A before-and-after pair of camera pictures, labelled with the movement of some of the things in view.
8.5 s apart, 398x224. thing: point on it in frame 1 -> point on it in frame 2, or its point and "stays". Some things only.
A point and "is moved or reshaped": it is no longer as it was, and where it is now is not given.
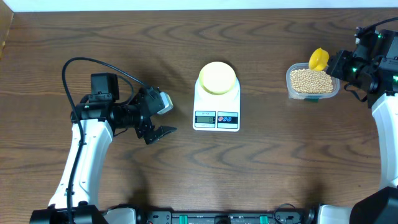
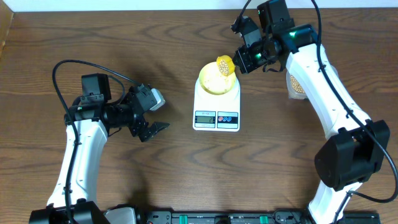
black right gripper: x=336 y=63 -> x=242 y=59
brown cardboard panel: x=6 y=17 stays
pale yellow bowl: x=217 y=78 stays
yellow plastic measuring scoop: x=318 y=60 is moved or reshaped
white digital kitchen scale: x=217 y=112 stays
